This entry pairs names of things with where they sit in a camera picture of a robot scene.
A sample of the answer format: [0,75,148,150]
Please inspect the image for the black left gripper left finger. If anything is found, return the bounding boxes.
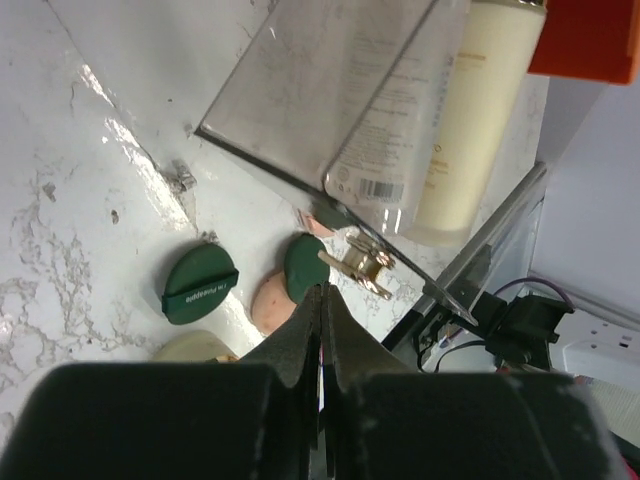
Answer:
[1,286,323,479]

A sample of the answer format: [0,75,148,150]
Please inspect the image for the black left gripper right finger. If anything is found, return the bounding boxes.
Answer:
[322,285,625,479]

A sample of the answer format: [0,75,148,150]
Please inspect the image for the gold round jar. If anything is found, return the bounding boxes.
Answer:
[151,330,238,363]

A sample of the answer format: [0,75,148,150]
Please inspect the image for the clear lotion bottle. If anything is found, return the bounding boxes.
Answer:
[326,1,470,235]

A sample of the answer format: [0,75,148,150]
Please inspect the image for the transparent drawer with gold knob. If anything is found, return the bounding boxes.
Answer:
[193,0,549,326]

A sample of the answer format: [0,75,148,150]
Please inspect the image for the cream foundation bottle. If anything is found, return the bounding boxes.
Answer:
[405,1,547,246]

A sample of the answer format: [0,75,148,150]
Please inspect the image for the orange drawer organizer box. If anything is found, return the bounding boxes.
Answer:
[528,0,639,85]

